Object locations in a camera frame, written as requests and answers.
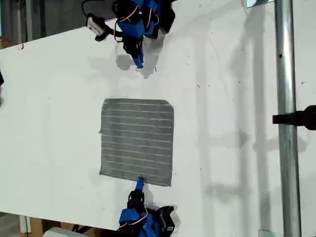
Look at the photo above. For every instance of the small black object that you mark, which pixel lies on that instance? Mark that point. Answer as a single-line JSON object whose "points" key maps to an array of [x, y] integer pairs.
{"points": [[1, 79]]}

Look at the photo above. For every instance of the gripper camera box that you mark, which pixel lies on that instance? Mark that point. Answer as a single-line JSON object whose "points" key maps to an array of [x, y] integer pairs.
{"points": [[169, 222], [95, 24]]}

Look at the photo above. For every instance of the black clamp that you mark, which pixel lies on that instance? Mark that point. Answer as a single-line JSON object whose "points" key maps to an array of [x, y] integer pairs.
{"points": [[296, 118]]}

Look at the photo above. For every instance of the brown cardboard box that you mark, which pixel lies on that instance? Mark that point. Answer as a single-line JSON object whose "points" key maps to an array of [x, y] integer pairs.
{"points": [[61, 225]]}

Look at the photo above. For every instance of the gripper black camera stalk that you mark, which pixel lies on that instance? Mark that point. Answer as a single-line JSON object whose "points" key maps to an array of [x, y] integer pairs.
{"points": [[165, 208], [108, 30]]}

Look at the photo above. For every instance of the white plastic object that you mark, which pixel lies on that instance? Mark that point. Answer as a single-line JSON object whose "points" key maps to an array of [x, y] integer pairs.
{"points": [[59, 232]]}

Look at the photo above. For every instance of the white table leg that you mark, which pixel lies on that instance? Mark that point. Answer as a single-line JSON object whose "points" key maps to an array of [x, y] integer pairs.
{"points": [[24, 223]]}

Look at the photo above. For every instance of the grey striped microfibre towel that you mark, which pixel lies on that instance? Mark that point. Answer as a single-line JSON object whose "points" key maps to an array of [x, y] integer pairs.
{"points": [[135, 138]]}

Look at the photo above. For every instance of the steel post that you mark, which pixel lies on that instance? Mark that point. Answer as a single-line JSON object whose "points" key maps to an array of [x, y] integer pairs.
{"points": [[286, 74]]}

